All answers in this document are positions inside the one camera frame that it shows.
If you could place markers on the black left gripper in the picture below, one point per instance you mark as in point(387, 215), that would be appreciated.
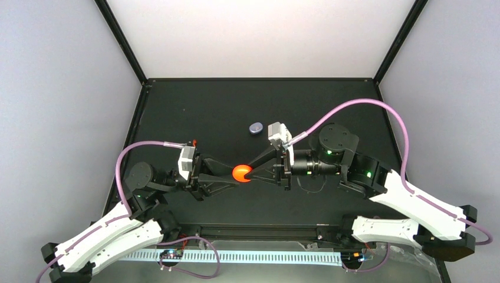
point(199, 183)

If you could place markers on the black front frame rail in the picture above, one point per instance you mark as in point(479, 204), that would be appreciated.
point(337, 235)

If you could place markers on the lavender earbud charging case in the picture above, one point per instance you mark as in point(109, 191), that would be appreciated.
point(256, 128)

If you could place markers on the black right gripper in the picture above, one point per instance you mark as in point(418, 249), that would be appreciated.
point(281, 173)

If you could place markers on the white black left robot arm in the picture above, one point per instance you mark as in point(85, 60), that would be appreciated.
point(150, 222)

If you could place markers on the light blue slotted cable duct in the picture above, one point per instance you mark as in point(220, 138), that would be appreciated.
point(236, 257)

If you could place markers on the black enclosure frame post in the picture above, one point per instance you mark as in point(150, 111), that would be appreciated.
point(112, 22)

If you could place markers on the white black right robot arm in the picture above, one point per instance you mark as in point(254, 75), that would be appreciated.
point(430, 225)

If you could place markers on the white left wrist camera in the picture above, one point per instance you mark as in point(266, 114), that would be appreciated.
point(185, 161)

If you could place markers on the orange round case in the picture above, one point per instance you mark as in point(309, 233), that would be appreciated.
point(240, 171)

